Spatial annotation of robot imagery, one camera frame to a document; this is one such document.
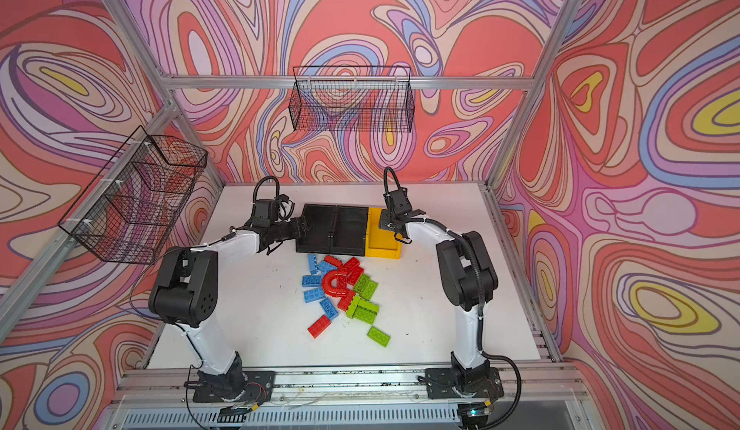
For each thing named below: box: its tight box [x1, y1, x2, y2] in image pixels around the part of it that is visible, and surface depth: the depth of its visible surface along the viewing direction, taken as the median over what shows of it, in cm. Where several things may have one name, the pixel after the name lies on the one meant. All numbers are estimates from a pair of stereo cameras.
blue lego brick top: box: [308, 253, 319, 275], surface depth 97 cm
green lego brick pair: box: [352, 273, 379, 301], surface depth 92 cm
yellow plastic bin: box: [365, 206, 403, 260], surface depth 98 cm
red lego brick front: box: [307, 314, 332, 340], surface depth 84 cm
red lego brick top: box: [343, 256, 365, 287], surface depth 95 cm
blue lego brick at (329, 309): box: [318, 296, 340, 321], surface depth 88 cm
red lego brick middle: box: [337, 288, 356, 312], surface depth 88 cm
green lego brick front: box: [366, 325, 392, 348], surface depth 84 cm
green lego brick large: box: [354, 299, 380, 325], surface depth 86 cm
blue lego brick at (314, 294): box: [303, 287, 326, 304], surface depth 90 cm
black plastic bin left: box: [295, 203, 338, 255], surface depth 98 cm
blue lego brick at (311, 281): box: [301, 274, 322, 288], surface depth 93 cm
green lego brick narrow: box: [345, 295, 361, 320], surface depth 86 cm
